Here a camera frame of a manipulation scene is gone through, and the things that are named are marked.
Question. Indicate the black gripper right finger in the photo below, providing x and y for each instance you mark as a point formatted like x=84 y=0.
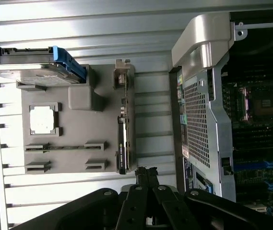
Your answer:
x=174 y=210

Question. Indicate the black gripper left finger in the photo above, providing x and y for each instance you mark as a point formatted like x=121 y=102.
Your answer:
x=131 y=210

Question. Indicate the blue case release latch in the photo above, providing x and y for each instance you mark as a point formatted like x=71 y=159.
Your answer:
x=208 y=185

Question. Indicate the blue expansion slot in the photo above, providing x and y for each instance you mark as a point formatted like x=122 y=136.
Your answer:
x=251 y=165

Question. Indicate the green motherboard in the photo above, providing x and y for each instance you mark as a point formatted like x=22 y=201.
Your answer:
x=258 y=172

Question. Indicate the grey parts rack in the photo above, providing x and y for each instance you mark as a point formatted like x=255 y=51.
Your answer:
x=78 y=134

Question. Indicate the black open PC case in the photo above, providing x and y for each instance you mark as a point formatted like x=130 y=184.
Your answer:
x=198 y=119

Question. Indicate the silver CPU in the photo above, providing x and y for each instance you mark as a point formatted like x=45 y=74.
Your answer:
x=41 y=119

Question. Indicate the CPU socket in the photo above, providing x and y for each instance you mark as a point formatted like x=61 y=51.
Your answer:
x=263 y=103

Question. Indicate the hard disk in blue carrier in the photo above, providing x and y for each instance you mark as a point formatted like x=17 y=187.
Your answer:
x=30 y=76

